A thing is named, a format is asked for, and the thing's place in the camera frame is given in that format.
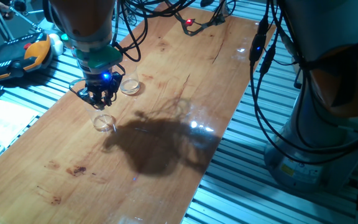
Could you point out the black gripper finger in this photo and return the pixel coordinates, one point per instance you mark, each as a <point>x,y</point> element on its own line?
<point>90,98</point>
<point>107,99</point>

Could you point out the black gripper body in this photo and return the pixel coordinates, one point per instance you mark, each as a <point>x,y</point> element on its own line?
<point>101,82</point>

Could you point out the glass dropper red bulb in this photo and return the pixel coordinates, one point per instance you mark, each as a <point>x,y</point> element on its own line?
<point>102,113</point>

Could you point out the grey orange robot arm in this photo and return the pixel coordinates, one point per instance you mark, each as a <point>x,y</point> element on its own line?
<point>322,25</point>

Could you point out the clear glass beaker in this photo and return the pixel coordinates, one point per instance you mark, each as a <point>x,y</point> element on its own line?
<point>102,121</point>
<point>130,85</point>

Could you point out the white rounded toy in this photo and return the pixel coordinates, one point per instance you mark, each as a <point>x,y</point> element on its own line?
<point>56,45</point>

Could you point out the orange black teach pendant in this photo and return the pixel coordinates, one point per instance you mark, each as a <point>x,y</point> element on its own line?
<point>14,59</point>

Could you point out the wooden board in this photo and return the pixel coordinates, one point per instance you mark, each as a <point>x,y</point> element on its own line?
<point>104,186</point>

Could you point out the white paper sheet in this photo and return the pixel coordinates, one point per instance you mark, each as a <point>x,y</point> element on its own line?
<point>5,121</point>

